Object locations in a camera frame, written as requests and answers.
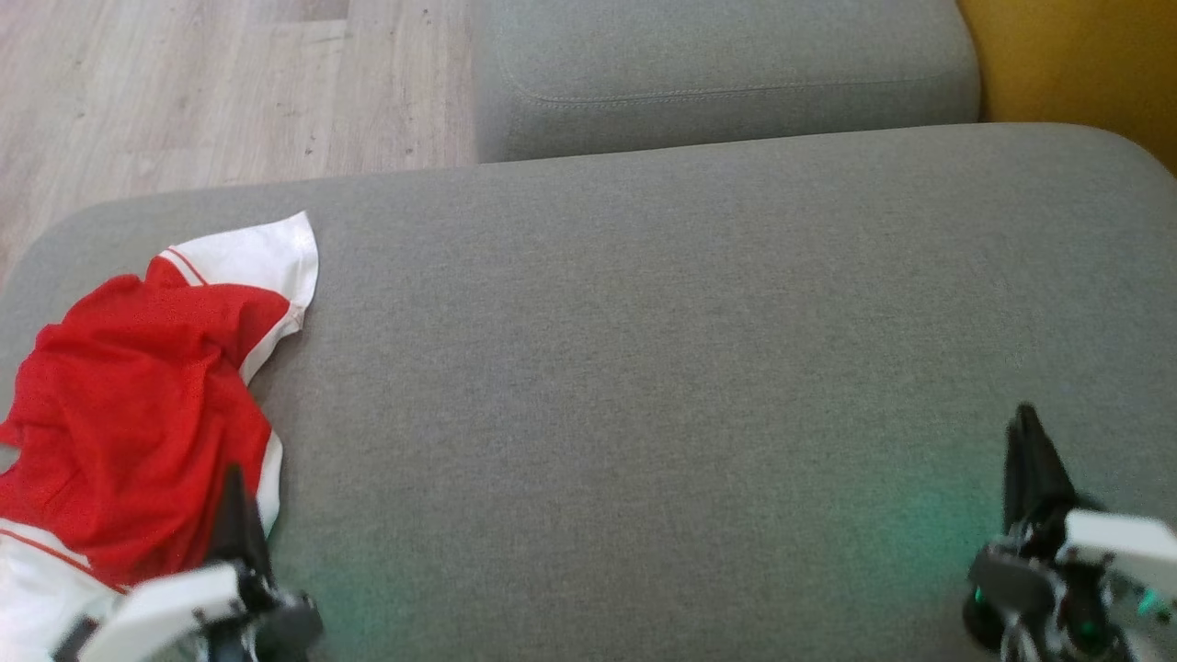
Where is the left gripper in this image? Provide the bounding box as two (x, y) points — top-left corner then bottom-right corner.
(55, 464), (325, 662)

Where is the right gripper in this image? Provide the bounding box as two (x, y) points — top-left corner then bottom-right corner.
(961, 403), (1177, 662)

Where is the red white basketball jersey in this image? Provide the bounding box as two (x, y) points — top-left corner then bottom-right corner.
(0, 211), (320, 662)

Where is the large grey sofa cushion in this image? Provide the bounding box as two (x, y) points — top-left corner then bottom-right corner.
(0, 122), (1177, 662)

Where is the yellow sofa backrest cushion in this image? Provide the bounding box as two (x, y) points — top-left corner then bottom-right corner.
(956, 0), (1177, 176)

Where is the grey sofa seat cushion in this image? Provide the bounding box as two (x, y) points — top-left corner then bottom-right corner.
(471, 0), (982, 165)

